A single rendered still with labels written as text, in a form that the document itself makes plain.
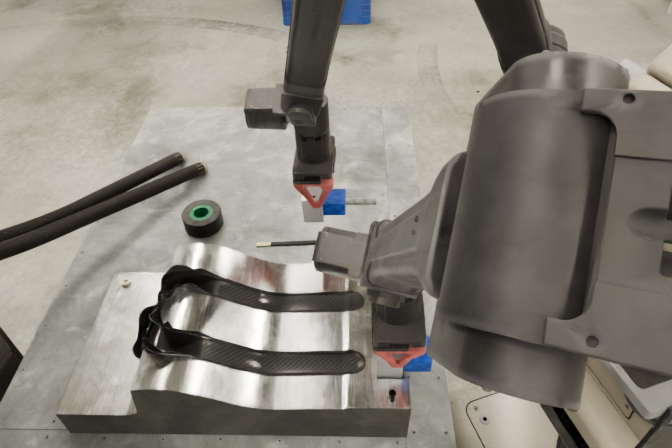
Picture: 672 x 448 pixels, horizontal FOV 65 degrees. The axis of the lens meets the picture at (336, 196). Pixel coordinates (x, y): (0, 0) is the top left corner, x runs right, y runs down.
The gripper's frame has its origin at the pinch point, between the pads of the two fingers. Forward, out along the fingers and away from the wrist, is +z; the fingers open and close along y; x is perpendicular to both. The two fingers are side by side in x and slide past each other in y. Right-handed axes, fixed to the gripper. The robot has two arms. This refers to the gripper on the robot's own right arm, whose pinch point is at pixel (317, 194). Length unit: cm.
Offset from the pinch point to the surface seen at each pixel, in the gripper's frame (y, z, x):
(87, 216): 0.7, 5.0, -44.0
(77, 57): -231, 92, -177
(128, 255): 2.3, 14.3, -38.4
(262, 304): 19.3, 6.4, -7.9
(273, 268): 12.0, 6.2, -7.1
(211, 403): 36.7, 4.9, -12.1
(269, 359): 28.7, 6.9, -5.5
